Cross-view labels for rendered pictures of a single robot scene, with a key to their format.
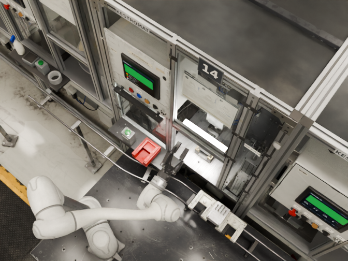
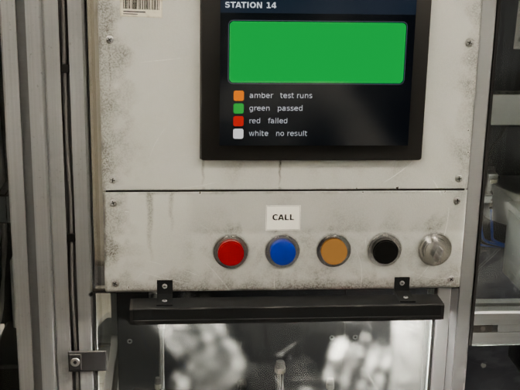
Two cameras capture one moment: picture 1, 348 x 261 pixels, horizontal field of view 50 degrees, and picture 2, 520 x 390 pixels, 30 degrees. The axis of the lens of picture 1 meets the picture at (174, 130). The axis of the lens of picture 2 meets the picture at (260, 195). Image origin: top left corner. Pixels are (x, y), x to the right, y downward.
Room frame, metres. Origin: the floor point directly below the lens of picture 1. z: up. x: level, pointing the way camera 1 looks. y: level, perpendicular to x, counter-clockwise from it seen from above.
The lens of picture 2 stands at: (0.39, 0.93, 1.79)
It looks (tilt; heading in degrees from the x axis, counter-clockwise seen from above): 16 degrees down; 319
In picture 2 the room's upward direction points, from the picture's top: 1 degrees clockwise
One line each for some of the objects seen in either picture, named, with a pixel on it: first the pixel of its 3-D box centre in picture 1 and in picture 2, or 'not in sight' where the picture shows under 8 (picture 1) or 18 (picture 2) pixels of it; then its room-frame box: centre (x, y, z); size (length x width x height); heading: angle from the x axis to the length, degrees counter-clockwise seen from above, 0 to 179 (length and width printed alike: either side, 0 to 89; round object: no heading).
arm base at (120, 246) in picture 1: (108, 248); not in sight; (0.43, 0.39, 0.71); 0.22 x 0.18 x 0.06; 54
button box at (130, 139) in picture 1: (129, 135); not in sight; (1.13, 0.30, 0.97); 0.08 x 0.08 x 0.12; 54
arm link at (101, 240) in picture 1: (102, 241); not in sight; (0.45, 0.41, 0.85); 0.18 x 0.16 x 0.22; 30
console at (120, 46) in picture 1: (152, 63); (279, 80); (1.26, 0.14, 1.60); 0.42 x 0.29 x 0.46; 54
